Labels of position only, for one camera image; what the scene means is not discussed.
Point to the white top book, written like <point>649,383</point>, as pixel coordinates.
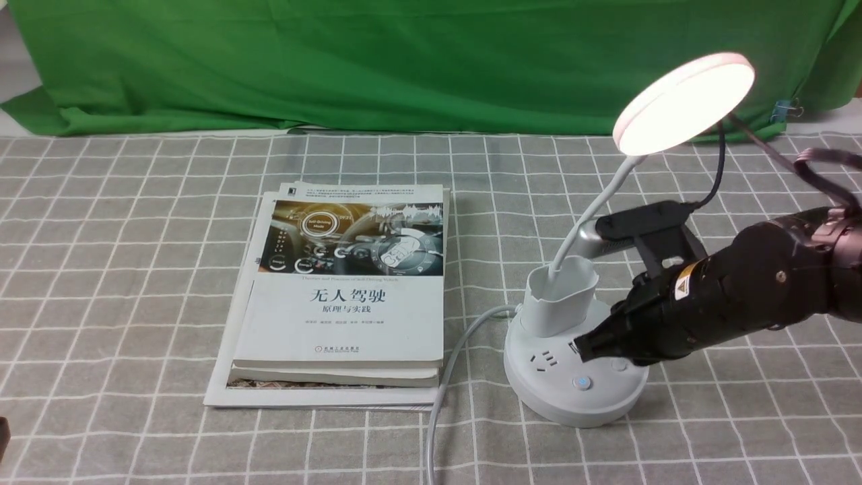
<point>347,275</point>

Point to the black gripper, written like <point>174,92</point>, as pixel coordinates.
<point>773,274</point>

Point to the green backdrop cloth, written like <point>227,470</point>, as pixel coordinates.
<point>529,67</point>

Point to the white desk lamp with base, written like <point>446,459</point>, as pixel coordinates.
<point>541,365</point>

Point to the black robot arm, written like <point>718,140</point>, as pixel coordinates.
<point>845,298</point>

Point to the blue binder clip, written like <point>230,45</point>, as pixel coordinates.
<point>786,109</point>

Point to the middle book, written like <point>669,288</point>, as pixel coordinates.
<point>243,376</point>

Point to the grey checked tablecloth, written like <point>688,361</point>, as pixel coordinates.
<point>119,258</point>

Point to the large bottom white book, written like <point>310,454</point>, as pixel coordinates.
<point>220,395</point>

